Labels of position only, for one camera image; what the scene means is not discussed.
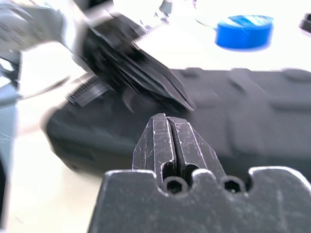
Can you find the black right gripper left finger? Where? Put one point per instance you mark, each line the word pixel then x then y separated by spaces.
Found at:
pixel 155 143

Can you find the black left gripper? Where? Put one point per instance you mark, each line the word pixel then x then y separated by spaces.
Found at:
pixel 107 51

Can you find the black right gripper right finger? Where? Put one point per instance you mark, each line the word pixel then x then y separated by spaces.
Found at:
pixel 194 145

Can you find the black plastic tool case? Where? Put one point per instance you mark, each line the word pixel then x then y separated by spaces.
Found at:
pixel 255 121

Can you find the blue tape roll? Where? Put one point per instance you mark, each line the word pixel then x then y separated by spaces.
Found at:
pixel 243 36

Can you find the small black block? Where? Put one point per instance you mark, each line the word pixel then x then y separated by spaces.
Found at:
pixel 306 24

